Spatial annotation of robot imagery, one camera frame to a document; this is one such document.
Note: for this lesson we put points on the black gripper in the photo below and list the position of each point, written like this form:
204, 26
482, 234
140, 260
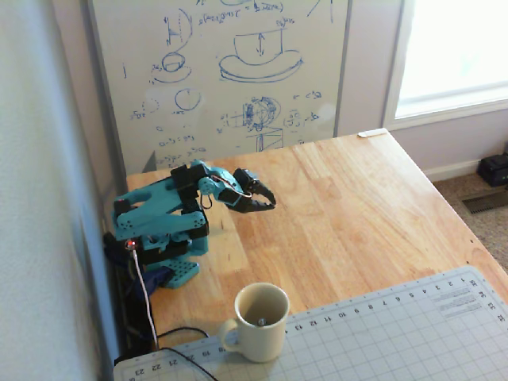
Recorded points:
254, 203

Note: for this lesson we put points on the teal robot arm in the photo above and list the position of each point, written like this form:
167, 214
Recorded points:
158, 214

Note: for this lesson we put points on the cream ceramic mug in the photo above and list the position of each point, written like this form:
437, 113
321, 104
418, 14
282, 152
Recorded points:
262, 341

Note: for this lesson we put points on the whiteboard with blue drawings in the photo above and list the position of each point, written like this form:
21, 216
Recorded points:
222, 103

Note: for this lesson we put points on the small white flat object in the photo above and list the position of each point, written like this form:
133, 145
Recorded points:
371, 133

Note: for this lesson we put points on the blue table clamp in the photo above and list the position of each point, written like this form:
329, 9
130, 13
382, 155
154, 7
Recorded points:
152, 279

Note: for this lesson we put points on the grey gridded cutting mat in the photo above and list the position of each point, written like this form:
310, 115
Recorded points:
377, 341

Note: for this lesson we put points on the floor air vent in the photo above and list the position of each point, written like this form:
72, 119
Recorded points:
484, 204

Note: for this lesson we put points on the black case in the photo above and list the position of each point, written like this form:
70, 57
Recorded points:
494, 170

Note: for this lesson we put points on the white framed window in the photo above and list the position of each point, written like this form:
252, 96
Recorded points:
456, 51

